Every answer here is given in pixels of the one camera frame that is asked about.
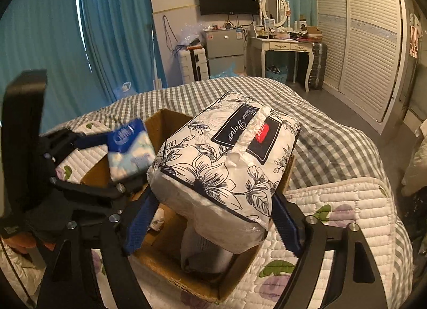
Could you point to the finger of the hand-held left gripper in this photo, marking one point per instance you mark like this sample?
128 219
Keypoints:
93 141
96 195

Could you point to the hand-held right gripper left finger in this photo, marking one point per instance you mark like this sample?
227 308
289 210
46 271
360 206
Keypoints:
139 227

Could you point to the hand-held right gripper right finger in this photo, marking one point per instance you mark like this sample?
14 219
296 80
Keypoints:
287 225

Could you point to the small blue tissue pack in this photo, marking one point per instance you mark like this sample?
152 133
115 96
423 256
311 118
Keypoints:
130 154

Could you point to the brown cardboard box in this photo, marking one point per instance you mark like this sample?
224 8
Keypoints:
233 282

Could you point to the floral white tissue pack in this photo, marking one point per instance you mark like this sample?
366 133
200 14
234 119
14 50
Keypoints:
213 169

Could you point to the person's left hand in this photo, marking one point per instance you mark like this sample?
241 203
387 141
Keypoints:
19 244

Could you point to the small white packet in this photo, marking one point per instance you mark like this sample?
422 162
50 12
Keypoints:
157 222

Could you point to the clear bag with blue print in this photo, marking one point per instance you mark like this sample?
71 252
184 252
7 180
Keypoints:
124 90

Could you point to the grey cloth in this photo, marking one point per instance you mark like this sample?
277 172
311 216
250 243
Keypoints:
203 252

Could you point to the white pole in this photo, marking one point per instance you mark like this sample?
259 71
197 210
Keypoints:
156 62

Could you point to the grey checked bedsheet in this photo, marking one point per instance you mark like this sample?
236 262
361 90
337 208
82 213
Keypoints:
320 129

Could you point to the white suitcase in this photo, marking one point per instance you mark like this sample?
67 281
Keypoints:
191 65

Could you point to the white bedding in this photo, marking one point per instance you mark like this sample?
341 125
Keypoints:
415 165

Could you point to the clear plastic bag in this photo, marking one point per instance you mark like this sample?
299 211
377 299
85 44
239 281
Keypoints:
190 35

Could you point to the blue basket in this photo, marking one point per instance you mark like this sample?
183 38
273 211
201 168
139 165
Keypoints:
277 75

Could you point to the blue plastic bag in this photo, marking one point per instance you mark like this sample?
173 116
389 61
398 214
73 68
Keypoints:
230 72

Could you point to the grey mini fridge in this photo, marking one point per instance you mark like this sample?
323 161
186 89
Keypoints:
223 45

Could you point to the silver suitcase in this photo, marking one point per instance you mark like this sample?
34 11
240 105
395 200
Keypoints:
317 65

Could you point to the white dressing table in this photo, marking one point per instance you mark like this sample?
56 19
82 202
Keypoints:
280 45

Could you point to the red flat box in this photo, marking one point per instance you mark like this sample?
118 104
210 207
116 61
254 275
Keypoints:
308 35

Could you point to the white louvred wardrobe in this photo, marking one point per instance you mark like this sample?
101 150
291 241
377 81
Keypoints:
363 38

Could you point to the white oval mirror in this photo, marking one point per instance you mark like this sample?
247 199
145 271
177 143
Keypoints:
274 5

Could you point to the hanging pink garment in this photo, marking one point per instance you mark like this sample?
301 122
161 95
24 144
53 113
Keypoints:
415 35

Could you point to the white picture frame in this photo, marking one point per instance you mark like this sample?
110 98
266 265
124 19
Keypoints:
269 24

